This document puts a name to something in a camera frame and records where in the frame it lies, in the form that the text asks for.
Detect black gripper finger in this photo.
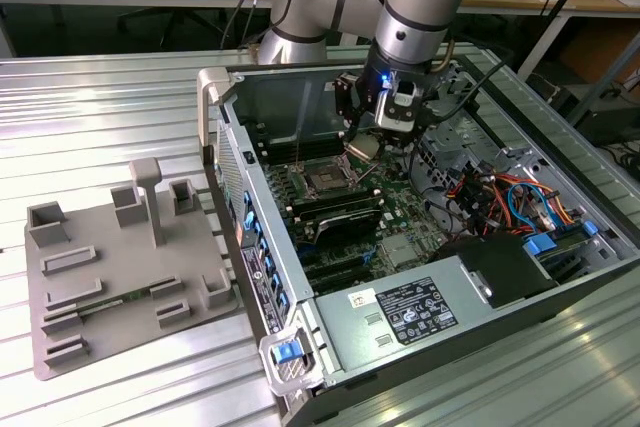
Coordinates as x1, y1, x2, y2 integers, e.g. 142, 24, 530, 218
333, 72, 367, 147
382, 111, 436, 148

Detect CPU square plate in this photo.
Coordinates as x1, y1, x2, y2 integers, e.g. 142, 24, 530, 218
346, 134, 387, 164

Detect black RAM slot bank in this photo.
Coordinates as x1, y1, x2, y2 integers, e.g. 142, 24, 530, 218
257, 129, 346, 161

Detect CPU socket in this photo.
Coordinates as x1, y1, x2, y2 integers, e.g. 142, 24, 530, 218
298, 159, 366, 201

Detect metal drive cage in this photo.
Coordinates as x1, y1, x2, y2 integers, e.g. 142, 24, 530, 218
414, 99, 501, 198

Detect green motherboard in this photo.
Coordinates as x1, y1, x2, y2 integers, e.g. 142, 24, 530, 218
259, 131, 481, 293

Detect black installed RAM sticks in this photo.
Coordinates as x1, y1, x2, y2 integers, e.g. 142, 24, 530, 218
290, 186, 382, 218

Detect black graphics card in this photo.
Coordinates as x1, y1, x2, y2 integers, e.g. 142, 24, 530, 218
313, 207, 380, 248

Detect silver chipset heatsink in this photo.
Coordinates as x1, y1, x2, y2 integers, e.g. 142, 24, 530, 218
382, 234, 426, 266

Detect open grey PC case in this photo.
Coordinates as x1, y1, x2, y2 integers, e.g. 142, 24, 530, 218
197, 51, 640, 427

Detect black expansion slots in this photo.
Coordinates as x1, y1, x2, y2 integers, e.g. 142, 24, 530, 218
299, 246, 374, 293

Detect black plastic air shroud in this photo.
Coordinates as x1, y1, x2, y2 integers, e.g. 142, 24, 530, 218
432, 234, 559, 308

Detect large blue drive clip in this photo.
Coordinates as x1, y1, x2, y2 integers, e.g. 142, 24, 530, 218
524, 232, 559, 256

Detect black office chair base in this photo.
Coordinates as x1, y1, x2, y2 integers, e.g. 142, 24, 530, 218
117, 9, 211, 48

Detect black box under desk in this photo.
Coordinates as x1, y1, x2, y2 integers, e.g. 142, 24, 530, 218
572, 94, 640, 148

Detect grey power supply unit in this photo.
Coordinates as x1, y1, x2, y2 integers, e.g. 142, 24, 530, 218
312, 254, 494, 373

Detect blue case latch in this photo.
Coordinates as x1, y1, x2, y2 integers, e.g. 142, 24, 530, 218
272, 341, 301, 363

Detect grey parts rack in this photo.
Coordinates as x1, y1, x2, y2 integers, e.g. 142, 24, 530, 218
24, 156, 239, 381

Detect green RAM stick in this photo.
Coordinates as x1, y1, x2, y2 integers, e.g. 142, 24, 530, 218
79, 286, 154, 316

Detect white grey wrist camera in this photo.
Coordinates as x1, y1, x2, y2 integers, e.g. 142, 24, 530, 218
375, 80, 422, 134

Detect red orange wire bundle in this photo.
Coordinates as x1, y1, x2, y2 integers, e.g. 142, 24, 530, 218
447, 169, 586, 238

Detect blue data cable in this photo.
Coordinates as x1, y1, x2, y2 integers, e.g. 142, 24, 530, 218
507, 181, 559, 231

